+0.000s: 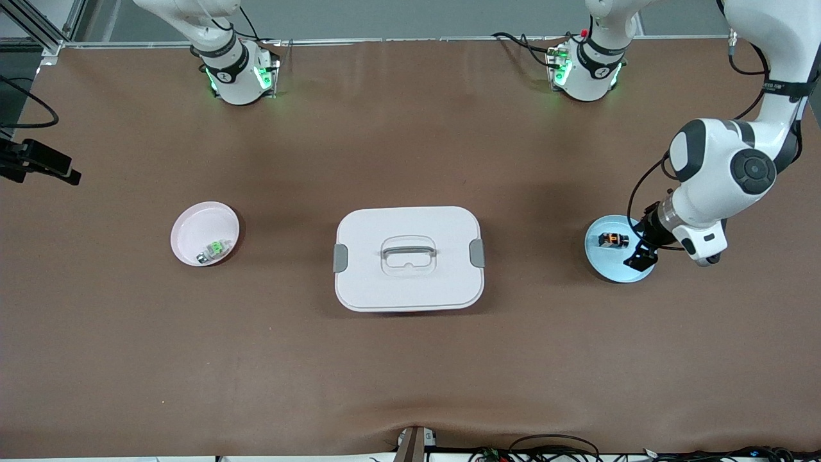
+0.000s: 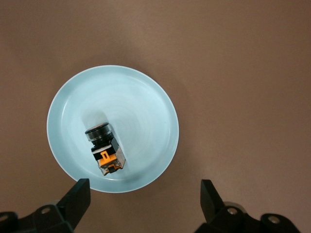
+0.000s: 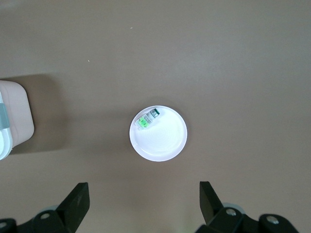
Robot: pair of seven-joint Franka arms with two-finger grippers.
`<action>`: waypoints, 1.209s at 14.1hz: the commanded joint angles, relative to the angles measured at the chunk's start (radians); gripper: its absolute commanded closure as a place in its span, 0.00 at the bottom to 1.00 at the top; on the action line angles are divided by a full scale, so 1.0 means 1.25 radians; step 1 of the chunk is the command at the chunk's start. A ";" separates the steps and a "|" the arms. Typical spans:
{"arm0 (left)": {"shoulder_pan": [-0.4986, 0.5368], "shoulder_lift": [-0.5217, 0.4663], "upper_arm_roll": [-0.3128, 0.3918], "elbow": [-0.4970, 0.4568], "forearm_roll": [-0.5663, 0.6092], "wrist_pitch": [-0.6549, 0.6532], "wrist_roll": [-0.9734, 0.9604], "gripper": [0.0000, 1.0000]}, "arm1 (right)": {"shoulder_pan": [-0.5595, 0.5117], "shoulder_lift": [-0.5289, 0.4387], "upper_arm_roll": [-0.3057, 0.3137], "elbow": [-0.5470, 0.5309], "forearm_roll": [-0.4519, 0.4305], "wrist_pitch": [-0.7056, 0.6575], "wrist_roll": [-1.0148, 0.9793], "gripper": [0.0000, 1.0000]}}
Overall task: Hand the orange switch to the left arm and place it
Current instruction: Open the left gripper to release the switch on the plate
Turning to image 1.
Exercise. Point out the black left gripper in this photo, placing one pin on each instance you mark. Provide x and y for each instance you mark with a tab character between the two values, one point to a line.
650	225

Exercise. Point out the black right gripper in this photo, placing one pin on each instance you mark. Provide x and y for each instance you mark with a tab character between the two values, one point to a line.
32	157

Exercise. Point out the orange and black push-button switch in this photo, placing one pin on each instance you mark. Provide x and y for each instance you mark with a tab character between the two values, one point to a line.
614	240

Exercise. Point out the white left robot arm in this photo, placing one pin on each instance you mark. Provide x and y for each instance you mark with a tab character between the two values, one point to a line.
712	179

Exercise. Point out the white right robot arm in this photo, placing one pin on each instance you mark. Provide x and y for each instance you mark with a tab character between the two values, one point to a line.
234	83

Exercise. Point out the grey box latch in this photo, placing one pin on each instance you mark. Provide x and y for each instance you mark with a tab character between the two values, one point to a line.
340	258
477	253

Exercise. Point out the white lidded storage box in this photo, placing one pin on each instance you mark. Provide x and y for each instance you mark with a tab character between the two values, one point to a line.
410	289

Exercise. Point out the light blue round plate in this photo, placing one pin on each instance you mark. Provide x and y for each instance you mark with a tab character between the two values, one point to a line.
606	263

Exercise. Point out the pink round plate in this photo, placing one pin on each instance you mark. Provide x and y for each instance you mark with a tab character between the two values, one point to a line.
199	224

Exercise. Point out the aluminium frame profile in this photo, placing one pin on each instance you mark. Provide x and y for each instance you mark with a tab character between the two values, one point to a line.
48	32

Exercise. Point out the green and clear push-button switch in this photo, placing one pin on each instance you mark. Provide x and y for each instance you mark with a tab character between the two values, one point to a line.
218	247

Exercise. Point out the front camera mount bracket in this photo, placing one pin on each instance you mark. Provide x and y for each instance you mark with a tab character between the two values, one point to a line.
414	446

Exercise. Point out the silver table edge rail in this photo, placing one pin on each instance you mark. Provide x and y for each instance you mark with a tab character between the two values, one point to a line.
417	40

